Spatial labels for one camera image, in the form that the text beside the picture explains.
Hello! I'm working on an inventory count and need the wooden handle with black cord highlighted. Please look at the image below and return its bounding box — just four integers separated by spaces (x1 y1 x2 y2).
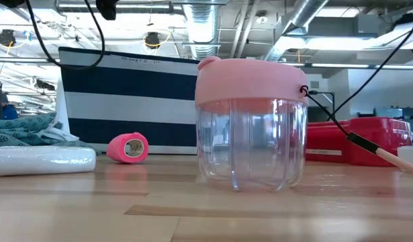
299 85 413 178

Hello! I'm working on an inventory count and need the black ceiling cable reel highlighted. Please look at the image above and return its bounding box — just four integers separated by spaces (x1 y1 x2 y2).
144 32 162 50
0 29 17 47

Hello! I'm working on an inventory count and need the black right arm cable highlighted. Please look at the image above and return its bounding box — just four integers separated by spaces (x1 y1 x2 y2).
326 18 413 121

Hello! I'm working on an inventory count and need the silver smooth ceiling duct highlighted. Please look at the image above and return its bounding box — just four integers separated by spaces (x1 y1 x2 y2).
263 0 330 62

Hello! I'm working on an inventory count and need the red first aid kit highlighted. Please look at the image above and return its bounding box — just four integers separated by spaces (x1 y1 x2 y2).
305 116 413 167

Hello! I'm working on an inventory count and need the pink bandage roll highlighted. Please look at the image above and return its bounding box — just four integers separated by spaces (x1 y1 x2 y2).
106 132 150 165

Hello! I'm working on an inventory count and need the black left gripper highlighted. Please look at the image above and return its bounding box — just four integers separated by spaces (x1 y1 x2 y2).
95 0 120 21

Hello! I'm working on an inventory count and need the clear container with pink lid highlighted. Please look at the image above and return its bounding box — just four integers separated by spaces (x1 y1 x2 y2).
194 56 310 193

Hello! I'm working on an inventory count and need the black metal frame stand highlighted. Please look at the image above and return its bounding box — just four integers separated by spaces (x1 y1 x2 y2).
308 89 335 120

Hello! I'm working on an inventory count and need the blue flower patterned cloth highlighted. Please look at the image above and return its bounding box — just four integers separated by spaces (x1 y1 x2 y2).
0 112 101 156

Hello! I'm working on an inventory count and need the white gauze roll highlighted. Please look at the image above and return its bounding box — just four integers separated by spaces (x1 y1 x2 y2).
0 145 97 177

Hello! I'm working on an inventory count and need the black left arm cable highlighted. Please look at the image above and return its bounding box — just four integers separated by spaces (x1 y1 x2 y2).
24 0 106 71

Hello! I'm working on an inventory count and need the silver ribbed ceiling duct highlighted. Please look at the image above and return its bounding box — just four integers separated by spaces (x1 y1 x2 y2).
182 0 221 61

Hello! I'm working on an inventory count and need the person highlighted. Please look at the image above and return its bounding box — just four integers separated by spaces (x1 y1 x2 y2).
0 92 19 121

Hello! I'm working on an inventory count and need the navy white striped fabric basket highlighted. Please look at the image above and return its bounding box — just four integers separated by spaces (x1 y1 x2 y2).
56 46 201 155

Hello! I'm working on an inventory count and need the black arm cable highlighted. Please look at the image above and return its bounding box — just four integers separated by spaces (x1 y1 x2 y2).
326 18 413 121
24 0 106 71

